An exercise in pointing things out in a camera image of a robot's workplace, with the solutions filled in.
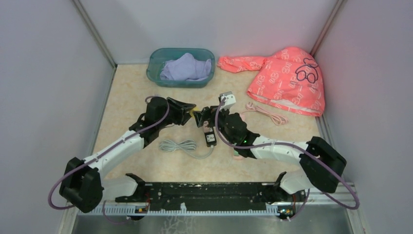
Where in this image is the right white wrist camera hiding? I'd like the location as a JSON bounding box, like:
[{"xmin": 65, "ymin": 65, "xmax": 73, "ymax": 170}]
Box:
[{"xmin": 219, "ymin": 91, "xmax": 236, "ymax": 111}]

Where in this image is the lavender cloth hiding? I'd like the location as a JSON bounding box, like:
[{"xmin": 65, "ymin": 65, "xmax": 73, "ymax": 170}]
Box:
[{"xmin": 160, "ymin": 53, "xmax": 212, "ymax": 81}]

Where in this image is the coral patterned jacket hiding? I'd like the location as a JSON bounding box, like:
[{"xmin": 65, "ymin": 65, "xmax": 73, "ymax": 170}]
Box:
[{"xmin": 217, "ymin": 47, "xmax": 325, "ymax": 117}]

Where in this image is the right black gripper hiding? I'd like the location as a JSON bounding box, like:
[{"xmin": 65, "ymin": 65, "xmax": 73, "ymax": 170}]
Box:
[{"xmin": 193, "ymin": 103, "xmax": 236, "ymax": 145}]

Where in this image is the pink charger plug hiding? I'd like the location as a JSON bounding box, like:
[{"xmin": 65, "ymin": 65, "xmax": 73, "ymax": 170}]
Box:
[{"xmin": 203, "ymin": 127, "xmax": 212, "ymax": 133}]

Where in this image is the teal plastic basin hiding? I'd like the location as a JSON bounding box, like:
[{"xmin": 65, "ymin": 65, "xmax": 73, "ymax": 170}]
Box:
[{"xmin": 147, "ymin": 48, "xmax": 215, "ymax": 88}]

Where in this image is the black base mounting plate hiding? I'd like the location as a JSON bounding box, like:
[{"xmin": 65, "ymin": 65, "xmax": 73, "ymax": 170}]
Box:
[{"xmin": 115, "ymin": 182, "xmax": 305, "ymax": 212}]

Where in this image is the grey power cable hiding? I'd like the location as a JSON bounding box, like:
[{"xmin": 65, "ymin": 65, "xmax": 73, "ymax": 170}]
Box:
[{"xmin": 159, "ymin": 139, "xmax": 215, "ymax": 160}]

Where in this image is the black power strip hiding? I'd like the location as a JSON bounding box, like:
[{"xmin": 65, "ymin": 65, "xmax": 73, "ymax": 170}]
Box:
[{"xmin": 203, "ymin": 123, "xmax": 217, "ymax": 147}]

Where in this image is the yellow charger plug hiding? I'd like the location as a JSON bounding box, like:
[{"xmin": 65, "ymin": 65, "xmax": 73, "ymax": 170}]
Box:
[{"xmin": 189, "ymin": 109, "xmax": 197, "ymax": 118}]

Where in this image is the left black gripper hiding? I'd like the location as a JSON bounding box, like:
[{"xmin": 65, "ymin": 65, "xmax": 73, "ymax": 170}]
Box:
[{"xmin": 157, "ymin": 97, "xmax": 196, "ymax": 130}]

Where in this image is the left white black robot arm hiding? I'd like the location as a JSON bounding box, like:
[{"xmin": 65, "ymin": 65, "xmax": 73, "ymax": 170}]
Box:
[{"xmin": 53, "ymin": 96, "xmax": 196, "ymax": 213}]

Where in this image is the pink power strip cable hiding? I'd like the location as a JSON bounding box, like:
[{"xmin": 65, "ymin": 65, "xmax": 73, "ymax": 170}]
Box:
[{"xmin": 240, "ymin": 102, "xmax": 289, "ymax": 126}]

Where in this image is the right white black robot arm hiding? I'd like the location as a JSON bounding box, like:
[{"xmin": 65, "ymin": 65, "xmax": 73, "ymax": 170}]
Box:
[{"xmin": 193, "ymin": 106, "xmax": 347, "ymax": 201}]

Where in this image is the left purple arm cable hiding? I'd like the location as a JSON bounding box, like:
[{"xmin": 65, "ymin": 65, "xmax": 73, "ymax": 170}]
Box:
[{"xmin": 47, "ymin": 95, "xmax": 170, "ymax": 211}]

